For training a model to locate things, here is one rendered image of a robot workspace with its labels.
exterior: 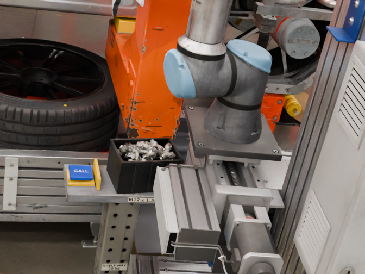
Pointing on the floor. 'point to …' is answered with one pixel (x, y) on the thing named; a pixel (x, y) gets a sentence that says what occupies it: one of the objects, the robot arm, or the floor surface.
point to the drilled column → (115, 238)
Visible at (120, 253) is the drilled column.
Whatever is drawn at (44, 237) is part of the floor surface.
